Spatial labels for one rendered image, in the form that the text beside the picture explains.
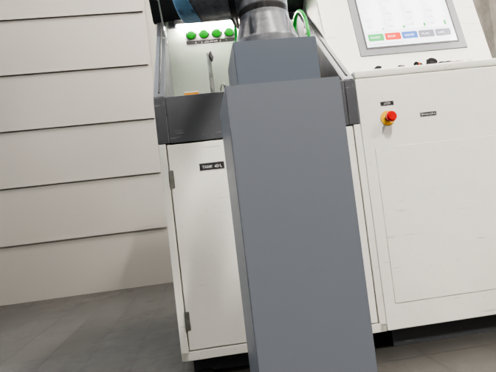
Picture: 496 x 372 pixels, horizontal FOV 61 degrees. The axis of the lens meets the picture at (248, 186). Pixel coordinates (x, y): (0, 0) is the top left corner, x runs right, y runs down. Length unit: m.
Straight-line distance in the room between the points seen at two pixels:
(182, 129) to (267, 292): 0.76
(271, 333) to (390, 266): 0.77
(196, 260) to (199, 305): 0.15
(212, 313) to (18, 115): 2.79
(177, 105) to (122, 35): 2.43
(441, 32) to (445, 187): 0.74
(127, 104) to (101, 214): 0.92
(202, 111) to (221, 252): 0.48
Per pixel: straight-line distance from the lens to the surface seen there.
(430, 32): 2.07
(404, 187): 1.57
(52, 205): 3.71
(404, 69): 1.65
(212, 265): 1.44
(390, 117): 1.54
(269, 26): 0.98
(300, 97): 0.89
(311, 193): 0.86
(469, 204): 1.69
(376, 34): 1.97
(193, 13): 1.06
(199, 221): 1.42
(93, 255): 3.64
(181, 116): 1.46
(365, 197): 1.52
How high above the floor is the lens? 0.56
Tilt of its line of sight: 2 degrees up
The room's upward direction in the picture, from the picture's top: 7 degrees counter-clockwise
